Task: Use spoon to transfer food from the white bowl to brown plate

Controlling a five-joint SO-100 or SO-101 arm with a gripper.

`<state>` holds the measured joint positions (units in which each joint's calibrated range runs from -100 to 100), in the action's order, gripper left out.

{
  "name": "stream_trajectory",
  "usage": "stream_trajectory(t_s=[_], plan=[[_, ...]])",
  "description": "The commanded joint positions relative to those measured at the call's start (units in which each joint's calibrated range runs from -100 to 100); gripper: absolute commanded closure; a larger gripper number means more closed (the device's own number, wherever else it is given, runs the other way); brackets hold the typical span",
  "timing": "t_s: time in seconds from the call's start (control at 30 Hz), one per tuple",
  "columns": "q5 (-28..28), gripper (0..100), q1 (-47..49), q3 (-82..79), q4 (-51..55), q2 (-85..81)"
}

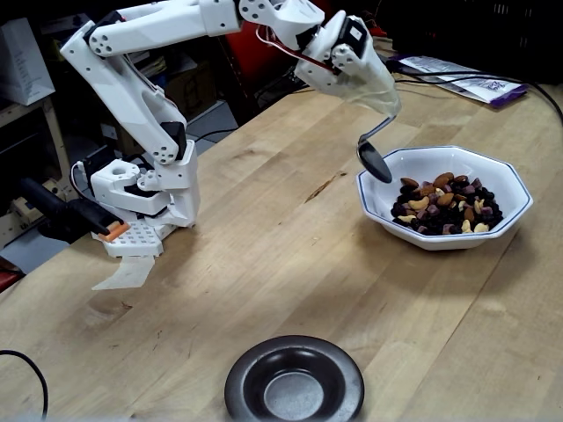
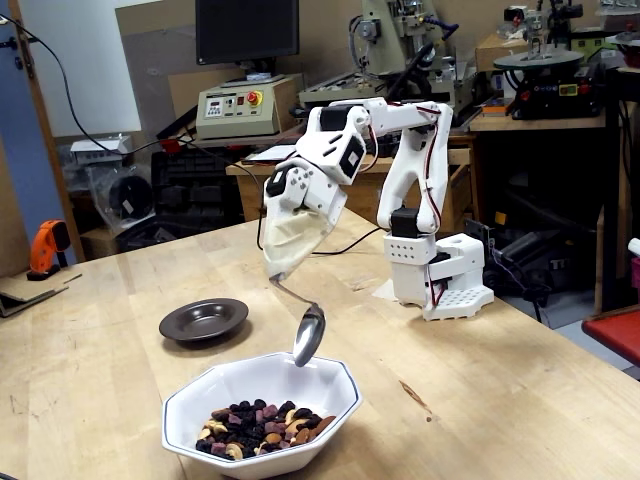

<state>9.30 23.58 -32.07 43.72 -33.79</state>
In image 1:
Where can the white moving gripper finger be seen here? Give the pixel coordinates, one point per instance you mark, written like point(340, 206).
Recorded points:
point(349, 61)

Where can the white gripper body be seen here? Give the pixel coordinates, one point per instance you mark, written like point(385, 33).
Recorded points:
point(325, 76)

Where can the bent metal spoon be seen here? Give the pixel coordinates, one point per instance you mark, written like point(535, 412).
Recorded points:
point(374, 162)

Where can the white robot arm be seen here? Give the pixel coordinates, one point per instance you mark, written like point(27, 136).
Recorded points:
point(132, 101)

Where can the white octagonal bowl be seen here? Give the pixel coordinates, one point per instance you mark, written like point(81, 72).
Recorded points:
point(497, 167)

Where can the brown round plate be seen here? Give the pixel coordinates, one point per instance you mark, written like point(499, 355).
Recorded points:
point(246, 378)

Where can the cream masking tape wrap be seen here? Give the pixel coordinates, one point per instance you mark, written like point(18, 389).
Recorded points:
point(378, 92)

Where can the red wooden chair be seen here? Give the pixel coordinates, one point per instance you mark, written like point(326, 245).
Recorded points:
point(246, 66)

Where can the large black slotted box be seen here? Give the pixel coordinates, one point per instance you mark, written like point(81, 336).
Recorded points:
point(462, 26)

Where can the purple and white plastic bag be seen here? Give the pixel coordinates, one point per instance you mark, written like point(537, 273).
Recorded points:
point(501, 90)

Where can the stack of books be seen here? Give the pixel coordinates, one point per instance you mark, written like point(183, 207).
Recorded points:
point(151, 66)

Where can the nut and raisin mix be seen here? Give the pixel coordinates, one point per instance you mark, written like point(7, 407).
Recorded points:
point(440, 206)

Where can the white tape sheet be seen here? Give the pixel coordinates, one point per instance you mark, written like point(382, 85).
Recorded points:
point(127, 274)

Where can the black clamp with orange pad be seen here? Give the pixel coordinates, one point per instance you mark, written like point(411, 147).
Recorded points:
point(66, 213)

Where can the white paper bag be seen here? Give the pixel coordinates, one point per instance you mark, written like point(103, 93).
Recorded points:
point(22, 66)

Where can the wooden shelf frame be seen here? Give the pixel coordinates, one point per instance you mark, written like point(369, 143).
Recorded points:
point(55, 132)

